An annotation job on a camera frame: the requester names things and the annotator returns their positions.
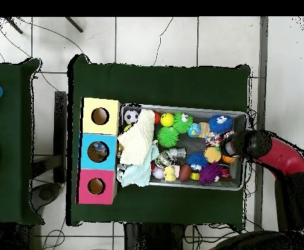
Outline cream cloth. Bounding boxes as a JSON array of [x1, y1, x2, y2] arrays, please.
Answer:
[[117, 109, 156, 166]]

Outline mint green cloth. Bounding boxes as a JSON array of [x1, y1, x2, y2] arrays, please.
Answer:
[[116, 140, 160, 188]]

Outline clear foil packet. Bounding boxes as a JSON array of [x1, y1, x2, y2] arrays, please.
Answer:
[[89, 141, 109, 158]]

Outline silver mesh bin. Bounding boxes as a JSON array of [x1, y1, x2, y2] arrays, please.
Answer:
[[117, 103, 249, 192]]

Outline wooden box with three holes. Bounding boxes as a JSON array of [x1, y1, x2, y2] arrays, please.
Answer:
[[76, 97, 122, 205]]

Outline green spiky rubber ball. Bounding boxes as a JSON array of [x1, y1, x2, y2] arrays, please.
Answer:
[[156, 126, 180, 148]]

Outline yellow smiley ball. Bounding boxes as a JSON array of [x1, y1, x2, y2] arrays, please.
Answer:
[[159, 112, 175, 128]]

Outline small soccer ball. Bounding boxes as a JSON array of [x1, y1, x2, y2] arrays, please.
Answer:
[[123, 109, 140, 125]]

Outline green spiky toy with eyes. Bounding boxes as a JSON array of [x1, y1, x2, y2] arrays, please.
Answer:
[[172, 111, 194, 134]]

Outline brown toy football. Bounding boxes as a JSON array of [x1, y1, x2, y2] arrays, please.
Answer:
[[178, 163, 193, 182]]

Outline blue spiky rubber ball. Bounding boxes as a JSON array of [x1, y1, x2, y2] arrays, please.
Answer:
[[186, 152, 209, 170]]

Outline dark green tablecloth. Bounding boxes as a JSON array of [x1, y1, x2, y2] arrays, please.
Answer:
[[0, 58, 44, 225], [66, 54, 251, 226]]

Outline purple spiky rubber toy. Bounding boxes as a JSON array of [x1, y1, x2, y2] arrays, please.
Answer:
[[199, 162, 224, 186]]

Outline blue spiky toy with eyes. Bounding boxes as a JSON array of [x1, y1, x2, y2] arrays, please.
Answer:
[[208, 113, 234, 135]]

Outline black stand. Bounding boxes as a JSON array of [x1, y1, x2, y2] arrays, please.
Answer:
[[31, 90, 68, 184]]

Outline grey round base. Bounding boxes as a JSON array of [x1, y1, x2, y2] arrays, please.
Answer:
[[31, 182, 62, 210]]

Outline black tripod leg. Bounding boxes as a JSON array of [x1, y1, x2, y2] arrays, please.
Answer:
[[64, 17, 84, 33], [5, 17, 24, 35]]

